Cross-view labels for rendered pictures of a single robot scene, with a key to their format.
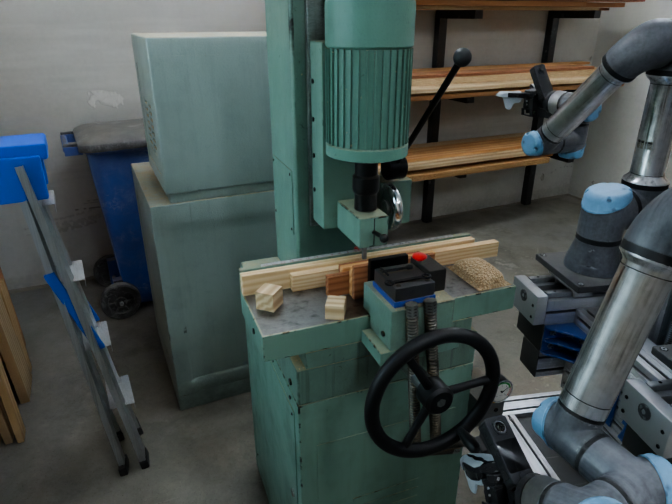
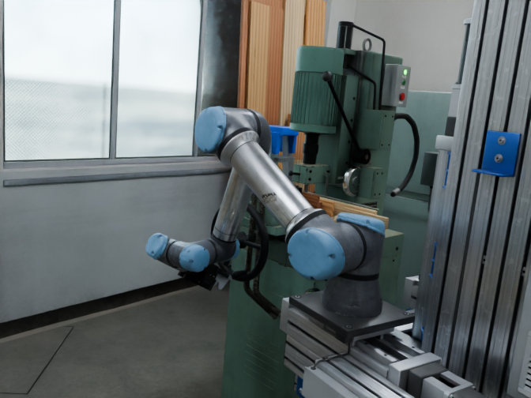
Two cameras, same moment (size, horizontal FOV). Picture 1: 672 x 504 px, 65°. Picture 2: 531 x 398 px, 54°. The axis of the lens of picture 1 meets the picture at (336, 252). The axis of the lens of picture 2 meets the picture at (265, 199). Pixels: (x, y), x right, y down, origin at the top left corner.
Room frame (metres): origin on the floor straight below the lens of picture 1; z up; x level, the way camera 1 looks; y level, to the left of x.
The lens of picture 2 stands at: (0.15, -1.84, 1.30)
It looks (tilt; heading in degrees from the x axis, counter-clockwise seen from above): 11 degrees down; 65
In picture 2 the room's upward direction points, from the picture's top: 5 degrees clockwise
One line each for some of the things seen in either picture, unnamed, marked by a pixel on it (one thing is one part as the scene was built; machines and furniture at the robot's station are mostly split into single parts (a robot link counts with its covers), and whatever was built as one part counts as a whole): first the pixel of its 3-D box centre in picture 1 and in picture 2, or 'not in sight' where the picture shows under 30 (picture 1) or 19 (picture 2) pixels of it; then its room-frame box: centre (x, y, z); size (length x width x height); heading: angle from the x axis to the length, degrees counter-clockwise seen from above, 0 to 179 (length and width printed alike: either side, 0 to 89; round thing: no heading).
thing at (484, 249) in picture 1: (400, 263); (324, 207); (1.17, -0.16, 0.92); 0.55 x 0.02 x 0.04; 111
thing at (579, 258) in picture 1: (595, 250); not in sight; (1.37, -0.73, 0.87); 0.15 x 0.15 x 0.10
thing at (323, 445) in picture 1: (343, 423); (310, 328); (1.24, -0.02, 0.36); 0.58 x 0.45 x 0.71; 21
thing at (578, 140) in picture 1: (569, 140); not in sight; (1.65, -0.73, 1.12); 0.11 x 0.08 x 0.11; 114
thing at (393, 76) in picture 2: not in sight; (396, 85); (1.48, -0.08, 1.40); 0.10 x 0.06 x 0.16; 21
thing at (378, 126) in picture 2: not in sight; (378, 129); (1.39, -0.13, 1.23); 0.09 x 0.08 x 0.15; 21
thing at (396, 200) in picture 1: (389, 206); (353, 181); (1.30, -0.14, 1.02); 0.12 x 0.03 x 0.12; 21
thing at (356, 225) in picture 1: (362, 224); (311, 175); (1.15, -0.06, 1.03); 0.14 x 0.07 x 0.09; 21
